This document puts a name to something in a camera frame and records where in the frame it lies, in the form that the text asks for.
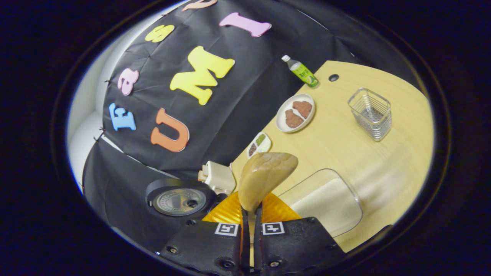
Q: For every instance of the dark grey rice cooker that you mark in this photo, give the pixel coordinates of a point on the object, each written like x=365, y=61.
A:
x=178, y=201

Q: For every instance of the green tea bottle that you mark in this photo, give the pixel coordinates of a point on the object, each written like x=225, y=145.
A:
x=303, y=73

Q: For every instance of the white round plate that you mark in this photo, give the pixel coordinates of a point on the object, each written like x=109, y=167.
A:
x=282, y=115

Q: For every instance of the brown meat piece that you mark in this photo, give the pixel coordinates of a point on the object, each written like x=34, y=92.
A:
x=303, y=108
x=293, y=119

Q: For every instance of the wooden spoon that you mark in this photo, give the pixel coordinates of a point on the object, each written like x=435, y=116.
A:
x=264, y=176

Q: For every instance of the white divided sauce dish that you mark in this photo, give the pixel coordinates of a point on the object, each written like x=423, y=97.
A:
x=259, y=145

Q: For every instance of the clear container of rice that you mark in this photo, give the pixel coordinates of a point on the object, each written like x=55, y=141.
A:
x=326, y=203

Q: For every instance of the toast slice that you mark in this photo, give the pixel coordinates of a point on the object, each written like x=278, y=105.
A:
x=202, y=176

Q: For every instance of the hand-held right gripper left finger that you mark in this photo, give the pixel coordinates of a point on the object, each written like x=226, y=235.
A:
x=244, y=249

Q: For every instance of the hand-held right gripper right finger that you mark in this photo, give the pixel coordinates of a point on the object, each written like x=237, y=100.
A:
x=257, y=249

